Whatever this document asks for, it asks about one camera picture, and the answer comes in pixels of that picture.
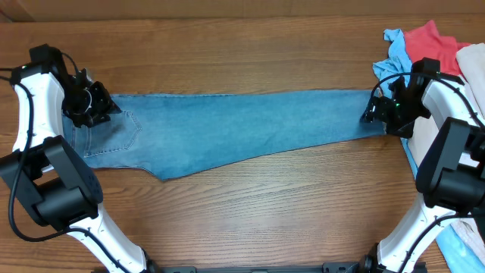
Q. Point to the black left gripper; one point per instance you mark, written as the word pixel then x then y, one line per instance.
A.
pixel 105 105

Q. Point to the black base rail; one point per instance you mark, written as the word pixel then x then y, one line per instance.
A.
pixel 327 267

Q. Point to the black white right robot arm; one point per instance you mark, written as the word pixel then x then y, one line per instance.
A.
pixel 450 177

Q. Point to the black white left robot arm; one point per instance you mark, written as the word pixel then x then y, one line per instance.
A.
pixel 44 173

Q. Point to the pale pink garment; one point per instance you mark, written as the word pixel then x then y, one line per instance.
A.
pixel 471 62

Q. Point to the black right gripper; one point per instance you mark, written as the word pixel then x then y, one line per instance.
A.
pixel 402 130

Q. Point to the red t-shirt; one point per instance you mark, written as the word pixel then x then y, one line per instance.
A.
pixel 426 42

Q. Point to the blue denim jeans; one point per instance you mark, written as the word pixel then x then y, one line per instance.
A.
pixel 173 136

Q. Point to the light blue t-shirt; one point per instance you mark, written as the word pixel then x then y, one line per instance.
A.
pixel 459 257

